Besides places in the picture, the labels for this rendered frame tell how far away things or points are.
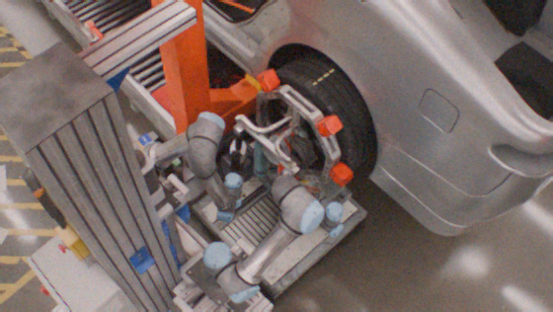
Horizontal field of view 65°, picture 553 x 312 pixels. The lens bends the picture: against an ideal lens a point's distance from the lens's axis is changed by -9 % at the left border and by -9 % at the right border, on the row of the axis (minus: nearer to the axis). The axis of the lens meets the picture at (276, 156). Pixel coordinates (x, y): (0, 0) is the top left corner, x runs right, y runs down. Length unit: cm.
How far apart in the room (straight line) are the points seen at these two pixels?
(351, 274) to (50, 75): 232
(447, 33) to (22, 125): 142
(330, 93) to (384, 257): 132
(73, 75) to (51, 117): 13
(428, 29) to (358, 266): 174
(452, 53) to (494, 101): 23
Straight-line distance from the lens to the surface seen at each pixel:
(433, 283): 320
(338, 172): 233
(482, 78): 180
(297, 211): 172
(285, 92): 228
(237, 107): 279
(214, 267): 192
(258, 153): 255
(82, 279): 180
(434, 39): 183
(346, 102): 227
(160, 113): 318
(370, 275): 310
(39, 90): 119
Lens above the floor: 284
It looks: 57 degrees down
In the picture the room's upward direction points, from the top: 5 degrees clockwise
